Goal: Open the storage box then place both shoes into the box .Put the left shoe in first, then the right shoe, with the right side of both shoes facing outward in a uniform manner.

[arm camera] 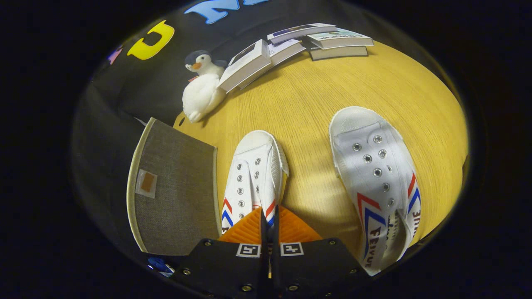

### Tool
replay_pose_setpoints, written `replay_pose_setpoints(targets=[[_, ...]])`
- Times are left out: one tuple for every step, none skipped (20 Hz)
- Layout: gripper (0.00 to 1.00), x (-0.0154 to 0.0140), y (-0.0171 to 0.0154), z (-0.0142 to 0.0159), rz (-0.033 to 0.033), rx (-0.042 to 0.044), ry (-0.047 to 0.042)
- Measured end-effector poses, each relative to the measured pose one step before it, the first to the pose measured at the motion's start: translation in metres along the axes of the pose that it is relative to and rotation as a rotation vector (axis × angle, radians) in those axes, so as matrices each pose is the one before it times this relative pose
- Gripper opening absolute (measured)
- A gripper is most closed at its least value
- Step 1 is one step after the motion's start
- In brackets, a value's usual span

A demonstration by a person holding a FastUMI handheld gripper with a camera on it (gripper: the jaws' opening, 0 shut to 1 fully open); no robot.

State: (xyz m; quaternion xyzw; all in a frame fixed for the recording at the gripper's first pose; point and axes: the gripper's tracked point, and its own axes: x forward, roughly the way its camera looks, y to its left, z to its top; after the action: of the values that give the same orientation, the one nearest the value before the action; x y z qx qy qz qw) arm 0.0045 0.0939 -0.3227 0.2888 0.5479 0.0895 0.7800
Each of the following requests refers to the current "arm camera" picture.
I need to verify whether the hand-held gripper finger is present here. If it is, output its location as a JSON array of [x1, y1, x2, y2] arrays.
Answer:
[[270, 204, 370, 299], [170, 207, 268, 299]]

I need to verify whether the white striped shoe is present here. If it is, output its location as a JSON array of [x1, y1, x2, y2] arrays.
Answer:
[[221, 130, 289, 235], [329, 106, 421, 277]]

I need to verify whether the grey fabric storage box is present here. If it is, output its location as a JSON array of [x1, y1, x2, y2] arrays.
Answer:
[[127, 118, 222, 256]]

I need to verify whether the small blue object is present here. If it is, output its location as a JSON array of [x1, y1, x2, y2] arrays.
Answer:
[[148, 256, 175, 278]]

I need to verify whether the white plush toy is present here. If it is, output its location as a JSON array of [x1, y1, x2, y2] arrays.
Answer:
[[182, 74, 227, 123]]

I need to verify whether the white book with dark portrait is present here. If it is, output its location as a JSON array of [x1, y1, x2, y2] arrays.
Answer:
[[217, 39, 273, 93]]

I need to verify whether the thin white book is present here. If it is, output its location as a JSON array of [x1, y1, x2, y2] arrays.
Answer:
[[266, 39, 307, 69]]

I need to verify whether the dark grey book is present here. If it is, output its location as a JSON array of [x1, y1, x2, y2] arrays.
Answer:
[[310, 45, 369, 61]]

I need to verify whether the book with blue picture cover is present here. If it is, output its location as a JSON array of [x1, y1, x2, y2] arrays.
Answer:
[[267, 23, 337, 45]]

